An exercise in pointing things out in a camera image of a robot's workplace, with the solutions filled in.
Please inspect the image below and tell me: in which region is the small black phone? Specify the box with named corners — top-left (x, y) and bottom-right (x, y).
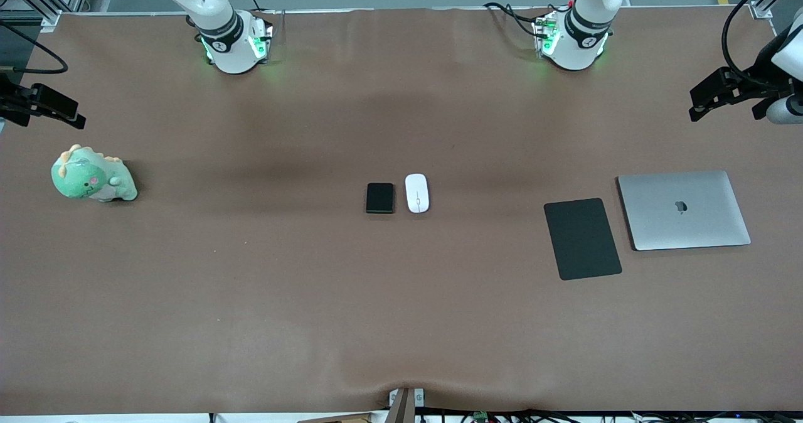
top-left (366, 183), bottom-right (395, 215)

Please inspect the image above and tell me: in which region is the silver closed laptop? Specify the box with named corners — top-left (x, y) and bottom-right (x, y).
top-left (617, 170), bottom-right (752, 252)

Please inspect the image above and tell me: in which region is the black mouse pad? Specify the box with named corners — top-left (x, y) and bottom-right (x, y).
top-left (543, 198), bottom-right (623, 281)

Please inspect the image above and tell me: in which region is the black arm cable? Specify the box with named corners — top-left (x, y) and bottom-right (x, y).
top-left (721, 0), bottom-right (803, 91)
top-left (0, 20), bottom-right (68, 76)

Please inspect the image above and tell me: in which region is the brown table cover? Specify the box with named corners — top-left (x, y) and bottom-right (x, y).
top-left (0, 8), bottom-right (803, 415)

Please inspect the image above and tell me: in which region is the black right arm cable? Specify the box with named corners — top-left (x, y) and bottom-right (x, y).
top-left (0, 20), bottom-right (68, 76)

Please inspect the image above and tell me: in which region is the green dinosaur plush toy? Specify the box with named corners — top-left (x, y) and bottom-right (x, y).
top-left (51, 144), bottom-right (139, 203)

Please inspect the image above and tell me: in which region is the white computer mouse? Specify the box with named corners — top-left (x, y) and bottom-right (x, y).
top-left (405, 173), bottom-right (430, 214)

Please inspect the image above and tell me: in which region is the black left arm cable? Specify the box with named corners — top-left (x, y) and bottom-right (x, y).
top-left (721, 0), bottom-right (803, 91)

